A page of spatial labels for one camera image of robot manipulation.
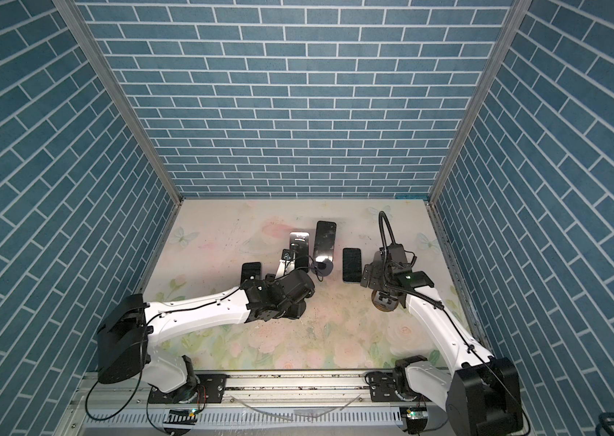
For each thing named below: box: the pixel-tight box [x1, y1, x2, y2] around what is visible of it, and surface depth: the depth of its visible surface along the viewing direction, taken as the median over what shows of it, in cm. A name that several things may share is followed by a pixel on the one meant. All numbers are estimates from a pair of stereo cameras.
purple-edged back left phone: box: [289, 231, 310, 270], surface depth 95 cm
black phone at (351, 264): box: [342, 247, 362, 283], surface depth 103 cm
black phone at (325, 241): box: [314, 220, 337, 263], surface depth 95 cm
